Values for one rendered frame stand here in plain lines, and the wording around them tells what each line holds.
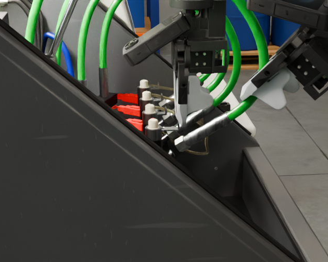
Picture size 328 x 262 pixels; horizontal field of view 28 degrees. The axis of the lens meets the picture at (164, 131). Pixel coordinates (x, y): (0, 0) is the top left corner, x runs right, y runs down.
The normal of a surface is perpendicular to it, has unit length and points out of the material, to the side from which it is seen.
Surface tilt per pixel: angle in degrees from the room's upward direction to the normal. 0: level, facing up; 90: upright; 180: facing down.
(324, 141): 0
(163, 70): 90
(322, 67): 103
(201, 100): 93
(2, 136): 90
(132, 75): 90
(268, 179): 0
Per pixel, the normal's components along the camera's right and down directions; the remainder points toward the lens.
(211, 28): 0.09, 0.34
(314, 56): -0.50, 0.50
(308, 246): -0.01, -0.94
